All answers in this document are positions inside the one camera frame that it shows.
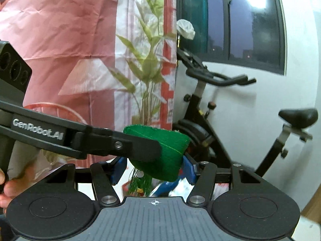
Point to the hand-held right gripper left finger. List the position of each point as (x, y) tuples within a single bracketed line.
[(119, 168)]

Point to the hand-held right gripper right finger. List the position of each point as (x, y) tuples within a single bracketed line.
[(188, 172)]

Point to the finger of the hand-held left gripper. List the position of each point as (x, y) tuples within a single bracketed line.
[(140, 148)]

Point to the green felt cloth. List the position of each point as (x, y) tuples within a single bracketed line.
[(170, 143)]

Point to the person's left hand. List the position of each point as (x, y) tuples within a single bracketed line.
[(12, 188)]

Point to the blue cloth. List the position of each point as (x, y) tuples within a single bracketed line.
[(165, 188)]

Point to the black exercise bike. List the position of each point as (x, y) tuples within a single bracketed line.
[(195, 110)]

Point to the bamboo print curtain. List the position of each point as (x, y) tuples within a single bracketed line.
[(150, 55)]

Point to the pink curtain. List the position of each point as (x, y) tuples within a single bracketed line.
[(62, 30)]

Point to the white plastic bag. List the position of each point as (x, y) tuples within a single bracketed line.
[(185, 29)]

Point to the white printed blanket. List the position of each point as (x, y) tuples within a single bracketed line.
[(308, 228)]

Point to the dark framed window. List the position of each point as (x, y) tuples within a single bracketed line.
[(250, 30)]

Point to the wooden door frame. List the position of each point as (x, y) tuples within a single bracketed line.
[(313, 205)]

